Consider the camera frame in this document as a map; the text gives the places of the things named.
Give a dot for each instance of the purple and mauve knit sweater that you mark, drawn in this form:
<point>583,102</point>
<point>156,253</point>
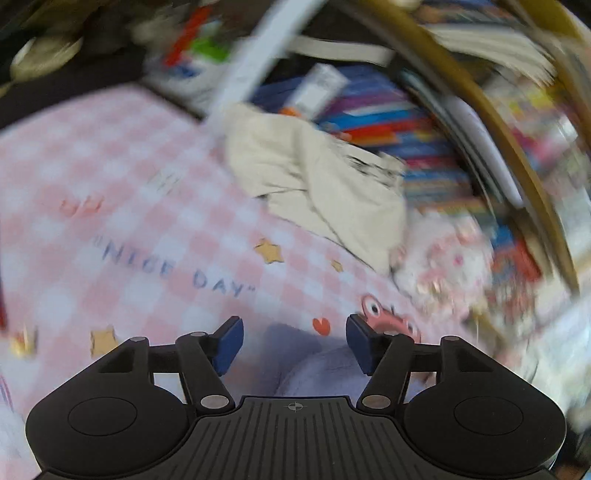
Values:
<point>318,369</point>

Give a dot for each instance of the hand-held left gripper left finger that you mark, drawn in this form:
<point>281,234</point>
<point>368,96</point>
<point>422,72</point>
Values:
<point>231,344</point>

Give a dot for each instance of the white wooden bookshelf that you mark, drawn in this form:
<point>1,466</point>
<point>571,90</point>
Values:
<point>258,60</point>

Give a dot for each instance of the cream wristwatch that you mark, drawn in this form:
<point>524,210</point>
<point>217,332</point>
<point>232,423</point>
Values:
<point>41,57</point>

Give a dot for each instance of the white pink plush bunny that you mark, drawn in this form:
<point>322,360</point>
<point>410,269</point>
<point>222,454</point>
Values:
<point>443,267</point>

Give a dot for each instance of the cream sweatshirt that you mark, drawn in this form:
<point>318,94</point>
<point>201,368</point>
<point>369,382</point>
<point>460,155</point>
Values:
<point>323,184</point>

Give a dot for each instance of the row of colourful books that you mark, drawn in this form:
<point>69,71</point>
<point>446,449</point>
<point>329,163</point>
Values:
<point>392,138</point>

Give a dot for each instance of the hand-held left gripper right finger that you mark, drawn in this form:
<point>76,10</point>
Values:
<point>360,344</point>

